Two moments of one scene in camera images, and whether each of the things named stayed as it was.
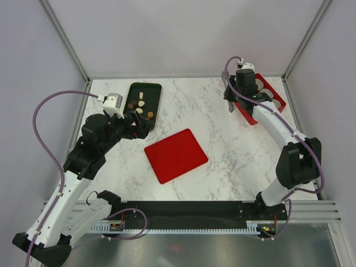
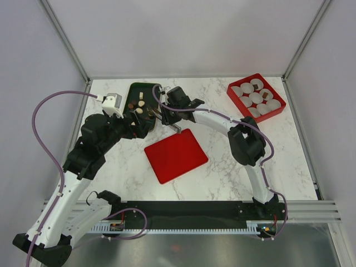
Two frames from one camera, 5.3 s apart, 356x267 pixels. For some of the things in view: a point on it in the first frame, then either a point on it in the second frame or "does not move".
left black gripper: [144, 125] does not move
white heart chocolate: [141, 103] does not move
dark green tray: [144, 98] does not move
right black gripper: [227, 95] to [166, 119]
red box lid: [175, 155] does not move
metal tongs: [232, 105] to [154, 112]
